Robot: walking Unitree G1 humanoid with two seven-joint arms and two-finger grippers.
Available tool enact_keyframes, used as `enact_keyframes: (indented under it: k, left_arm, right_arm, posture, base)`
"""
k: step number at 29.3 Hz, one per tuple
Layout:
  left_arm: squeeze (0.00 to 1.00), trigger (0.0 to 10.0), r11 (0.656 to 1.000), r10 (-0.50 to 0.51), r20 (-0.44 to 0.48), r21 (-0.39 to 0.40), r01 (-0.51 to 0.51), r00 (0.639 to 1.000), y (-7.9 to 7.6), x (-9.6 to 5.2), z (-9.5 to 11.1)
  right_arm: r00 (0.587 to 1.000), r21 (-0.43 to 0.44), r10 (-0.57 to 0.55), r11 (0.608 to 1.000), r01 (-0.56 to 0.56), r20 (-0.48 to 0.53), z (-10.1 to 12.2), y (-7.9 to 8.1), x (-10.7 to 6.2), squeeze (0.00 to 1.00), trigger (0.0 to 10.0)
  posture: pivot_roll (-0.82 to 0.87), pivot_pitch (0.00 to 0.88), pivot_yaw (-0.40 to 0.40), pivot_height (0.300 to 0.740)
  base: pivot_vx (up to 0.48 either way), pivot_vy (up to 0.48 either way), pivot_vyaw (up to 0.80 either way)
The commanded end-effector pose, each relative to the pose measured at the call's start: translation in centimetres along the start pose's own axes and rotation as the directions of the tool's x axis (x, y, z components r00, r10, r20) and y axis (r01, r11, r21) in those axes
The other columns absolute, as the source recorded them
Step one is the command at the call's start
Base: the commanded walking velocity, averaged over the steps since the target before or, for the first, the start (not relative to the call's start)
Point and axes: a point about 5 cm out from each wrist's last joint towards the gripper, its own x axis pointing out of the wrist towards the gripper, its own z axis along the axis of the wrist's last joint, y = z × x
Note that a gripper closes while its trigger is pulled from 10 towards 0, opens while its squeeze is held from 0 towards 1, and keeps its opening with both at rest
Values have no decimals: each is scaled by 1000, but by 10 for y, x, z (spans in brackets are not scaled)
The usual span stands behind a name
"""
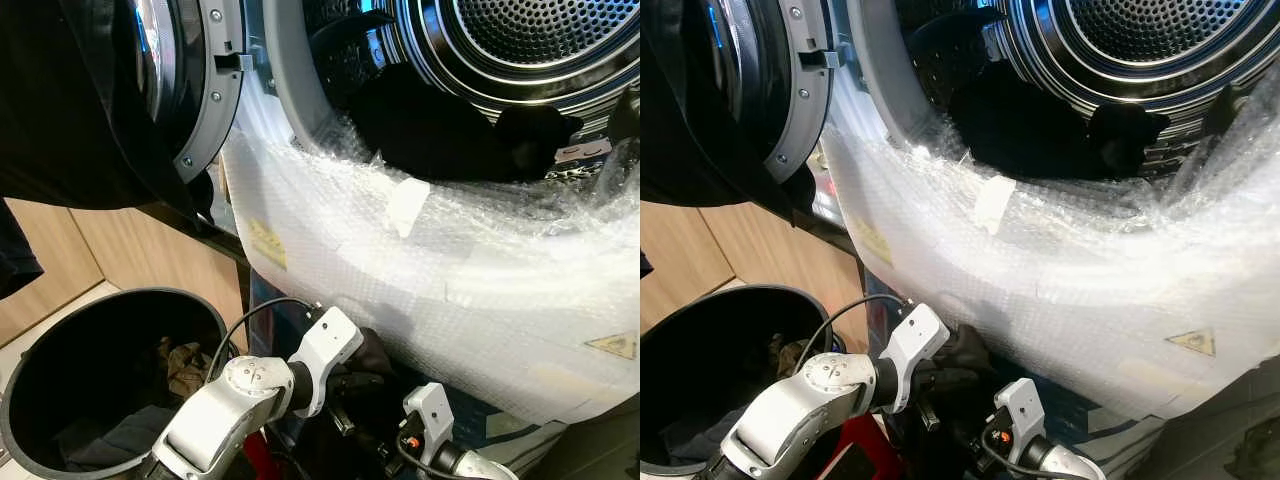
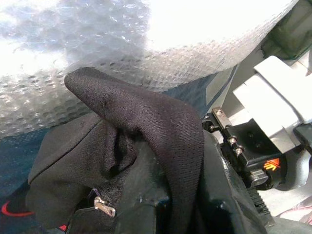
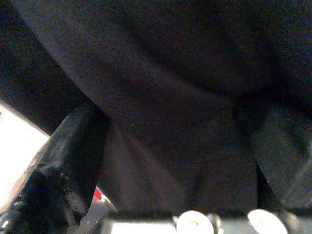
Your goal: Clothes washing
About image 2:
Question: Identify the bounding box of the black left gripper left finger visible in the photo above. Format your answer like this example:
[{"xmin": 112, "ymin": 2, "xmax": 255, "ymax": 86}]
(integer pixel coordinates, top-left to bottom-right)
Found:
[{"xmin": 115, "ymin": 195, "xmax": 172, "ymax": 234}]

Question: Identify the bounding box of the dark blue fabric red print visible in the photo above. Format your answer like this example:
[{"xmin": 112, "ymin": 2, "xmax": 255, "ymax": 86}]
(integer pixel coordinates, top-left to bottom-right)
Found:
[{"xmin": 0, "ymin": 70, "xmax": 237, "ymax": 234}]

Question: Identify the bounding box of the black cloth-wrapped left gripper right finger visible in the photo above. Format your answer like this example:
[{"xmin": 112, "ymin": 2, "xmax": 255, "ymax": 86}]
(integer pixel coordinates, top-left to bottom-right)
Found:
[{"xmin": 64, "ymin": 67, "xmax": 205, "ymax": 234}]

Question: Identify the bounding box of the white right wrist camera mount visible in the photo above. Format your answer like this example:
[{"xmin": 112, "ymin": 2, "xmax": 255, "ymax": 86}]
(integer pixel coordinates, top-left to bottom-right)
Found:
[{"xmin": 233, "ymin": 55, "xmax": 312, "ymax": 155}]

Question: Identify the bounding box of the black zip jacket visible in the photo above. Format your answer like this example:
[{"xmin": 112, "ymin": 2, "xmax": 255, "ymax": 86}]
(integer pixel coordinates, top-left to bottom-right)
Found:
[{"xmin": 25, "ymin": 114, "xmax": 269, "ymax": 234}]

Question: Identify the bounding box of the clear bubble wrap sheet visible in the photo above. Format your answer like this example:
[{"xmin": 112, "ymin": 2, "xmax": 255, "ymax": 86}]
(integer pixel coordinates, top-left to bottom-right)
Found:
[{"xmin": 0, "ymin": 0, "xmax": 301, "ymax": 141}]

